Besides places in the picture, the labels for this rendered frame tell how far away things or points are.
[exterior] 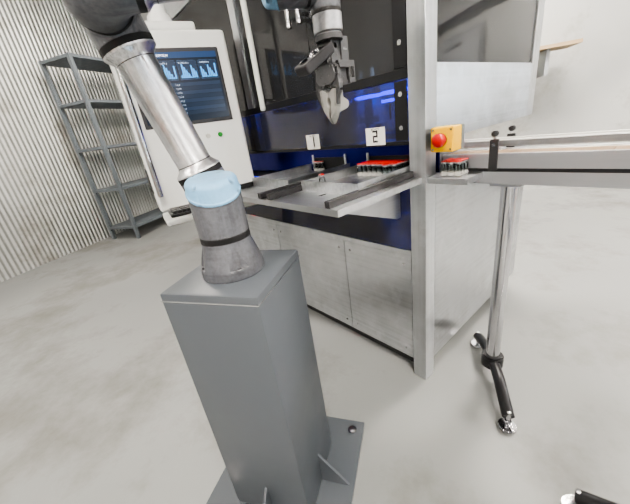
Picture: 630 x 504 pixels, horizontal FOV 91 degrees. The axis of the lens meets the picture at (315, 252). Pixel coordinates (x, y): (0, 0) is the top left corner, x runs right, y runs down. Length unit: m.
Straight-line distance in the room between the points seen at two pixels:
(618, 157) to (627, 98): 3.73
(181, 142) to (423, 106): 0.70
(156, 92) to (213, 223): 0.32
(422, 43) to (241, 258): 0.79
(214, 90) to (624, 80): 4.09
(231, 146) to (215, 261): 1.07
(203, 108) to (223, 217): 1.06
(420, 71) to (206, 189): 0.72
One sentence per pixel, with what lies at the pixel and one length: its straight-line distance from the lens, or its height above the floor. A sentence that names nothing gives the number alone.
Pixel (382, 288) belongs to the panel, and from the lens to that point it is 1.39.
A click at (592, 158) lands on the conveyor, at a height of 0.92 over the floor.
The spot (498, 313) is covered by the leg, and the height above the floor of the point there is 0.35.
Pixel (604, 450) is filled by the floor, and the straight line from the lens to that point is 1.50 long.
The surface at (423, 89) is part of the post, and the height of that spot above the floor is 1.14.
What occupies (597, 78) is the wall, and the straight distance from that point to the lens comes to 4.66.
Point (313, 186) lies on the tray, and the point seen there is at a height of 0.90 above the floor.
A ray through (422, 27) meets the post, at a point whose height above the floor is 1.30.
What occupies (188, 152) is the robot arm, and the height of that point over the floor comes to 1.07.
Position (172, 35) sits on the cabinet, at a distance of 1.74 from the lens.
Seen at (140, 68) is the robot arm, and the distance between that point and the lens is 0.84.
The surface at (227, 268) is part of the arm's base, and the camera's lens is 0.71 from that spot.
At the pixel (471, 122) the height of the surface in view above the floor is 1.02.
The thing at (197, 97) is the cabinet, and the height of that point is 1.28.
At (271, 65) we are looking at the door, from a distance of 1.63.
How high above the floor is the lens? 1.09
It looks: 22 degrees down
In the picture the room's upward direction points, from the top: 9 degrees counter-clockwise
